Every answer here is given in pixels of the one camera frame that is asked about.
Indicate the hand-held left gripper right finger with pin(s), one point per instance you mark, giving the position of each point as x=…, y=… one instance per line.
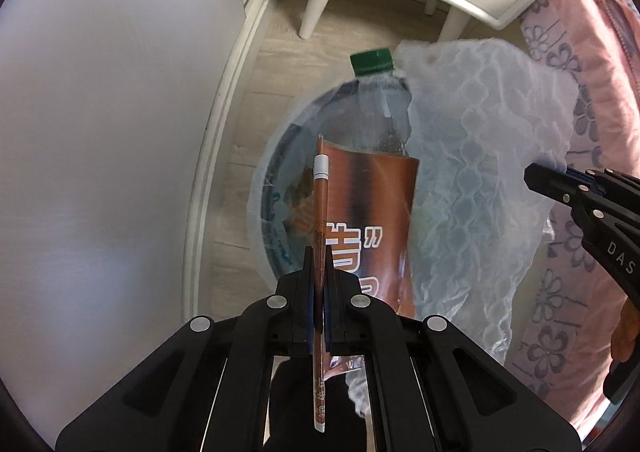
x=400, y=347

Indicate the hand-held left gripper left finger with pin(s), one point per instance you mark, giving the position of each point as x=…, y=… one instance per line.
x=235, y=347

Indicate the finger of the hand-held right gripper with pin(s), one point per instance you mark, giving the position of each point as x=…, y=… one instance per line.
x=550, y=184
x=617, y=184

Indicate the round trash bin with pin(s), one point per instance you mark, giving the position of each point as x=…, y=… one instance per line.
x=274, y=237

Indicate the brown snack bag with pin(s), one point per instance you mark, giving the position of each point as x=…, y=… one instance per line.
x=370, y=212

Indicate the clear green-capped plastic bottle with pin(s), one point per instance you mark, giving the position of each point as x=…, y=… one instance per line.
x=372, y=101

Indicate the person's right hand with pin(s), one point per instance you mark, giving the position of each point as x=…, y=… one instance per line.
x=627, y=332

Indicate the flowered bed sheet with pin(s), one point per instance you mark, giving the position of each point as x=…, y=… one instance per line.
x=550, y=312

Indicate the pink blanket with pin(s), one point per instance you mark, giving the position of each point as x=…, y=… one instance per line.
x=605, y=31

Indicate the white wardrobe door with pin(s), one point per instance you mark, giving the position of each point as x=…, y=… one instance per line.
x=100, y=131

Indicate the beige wardrobe frame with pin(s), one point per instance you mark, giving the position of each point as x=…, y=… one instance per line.
x=220, y=131

